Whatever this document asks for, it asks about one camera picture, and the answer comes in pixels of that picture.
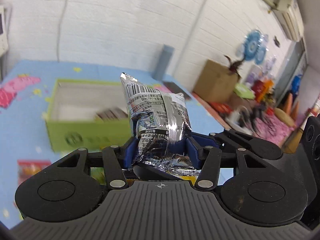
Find dark dried plant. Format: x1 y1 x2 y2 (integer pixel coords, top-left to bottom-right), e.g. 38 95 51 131
224 55 245 80

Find grey cylindrical bottle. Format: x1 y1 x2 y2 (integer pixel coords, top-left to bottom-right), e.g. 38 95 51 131
152 45 175 81

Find brown cardboard box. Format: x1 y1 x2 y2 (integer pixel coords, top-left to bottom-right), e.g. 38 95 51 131
193 60 240 103

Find blue paper fan decoration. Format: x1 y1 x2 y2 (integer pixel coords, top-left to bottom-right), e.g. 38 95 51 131
235 29 269 66

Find yellow chips bag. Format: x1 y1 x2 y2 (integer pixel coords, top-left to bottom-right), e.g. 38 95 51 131
165 171 198 185

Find dark brown cookie packet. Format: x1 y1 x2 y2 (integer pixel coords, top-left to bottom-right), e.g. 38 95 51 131
95 107 128 121

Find smartphone red case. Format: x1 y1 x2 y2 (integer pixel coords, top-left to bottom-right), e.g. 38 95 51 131
163 81 191 100

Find silver foil snack bag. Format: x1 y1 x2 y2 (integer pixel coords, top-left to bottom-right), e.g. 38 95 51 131
120 73 200 176

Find white water purifier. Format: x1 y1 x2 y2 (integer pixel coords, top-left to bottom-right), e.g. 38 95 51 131
0 5 9 57

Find red dates snack packet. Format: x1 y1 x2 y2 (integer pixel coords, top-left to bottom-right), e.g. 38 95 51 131
17 159 52 185

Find green cardboard box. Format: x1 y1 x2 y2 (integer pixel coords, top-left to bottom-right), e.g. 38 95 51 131
46 79 131 152

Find light green flat box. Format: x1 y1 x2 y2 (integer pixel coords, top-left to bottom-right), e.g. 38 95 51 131
233 83 255 100

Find white air conditioner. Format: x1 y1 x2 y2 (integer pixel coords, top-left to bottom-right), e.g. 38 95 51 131
273 0 304 42

